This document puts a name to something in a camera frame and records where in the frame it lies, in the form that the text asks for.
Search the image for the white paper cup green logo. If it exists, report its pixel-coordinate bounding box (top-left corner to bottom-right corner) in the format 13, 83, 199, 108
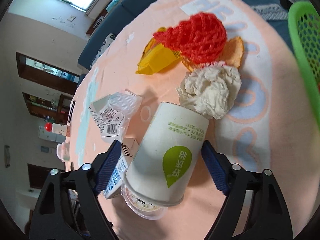
123, 102, 209, 206

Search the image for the red mesh net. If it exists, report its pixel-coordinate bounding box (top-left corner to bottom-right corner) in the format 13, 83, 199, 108
153, 12, 227, 64

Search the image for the yellow snack wrapper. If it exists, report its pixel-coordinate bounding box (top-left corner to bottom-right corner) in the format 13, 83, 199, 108
136, 37, 181, 75

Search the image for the white paper ball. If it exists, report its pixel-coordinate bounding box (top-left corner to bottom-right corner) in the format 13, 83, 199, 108
177, 62, 241, 120

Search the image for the crushed white plastic carton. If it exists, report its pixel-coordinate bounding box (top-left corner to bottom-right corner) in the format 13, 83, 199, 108
88, 91, 143, 143

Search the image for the white bottle red cap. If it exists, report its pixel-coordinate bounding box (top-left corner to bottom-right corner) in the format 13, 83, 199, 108
45, 122, 71, 137

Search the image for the black remote control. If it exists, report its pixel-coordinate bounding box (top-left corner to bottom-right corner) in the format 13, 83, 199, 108
67, 100, 75, 124

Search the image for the blue sofa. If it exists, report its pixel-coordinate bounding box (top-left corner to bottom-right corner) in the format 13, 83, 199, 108
78, 0, 292, 77

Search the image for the orange peel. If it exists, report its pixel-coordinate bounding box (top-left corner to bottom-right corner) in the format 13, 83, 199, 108
182, 36, 245, 72

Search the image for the pink blanket table cover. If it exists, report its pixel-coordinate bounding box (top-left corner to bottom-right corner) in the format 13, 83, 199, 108
65, 0, 320, 240

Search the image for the small blue white milk carton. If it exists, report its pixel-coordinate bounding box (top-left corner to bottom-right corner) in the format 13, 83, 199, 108
103, 138, 139, 199

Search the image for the clear plastic lid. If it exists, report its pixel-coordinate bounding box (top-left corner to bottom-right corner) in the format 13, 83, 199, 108
121, 183, 168, 220

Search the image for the small patterned cushion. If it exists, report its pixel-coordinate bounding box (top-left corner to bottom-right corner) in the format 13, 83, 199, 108
91, 34, 116, 67

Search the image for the green plastic basket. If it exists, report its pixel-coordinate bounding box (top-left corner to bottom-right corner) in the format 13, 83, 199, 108
287, 1, 320, 122

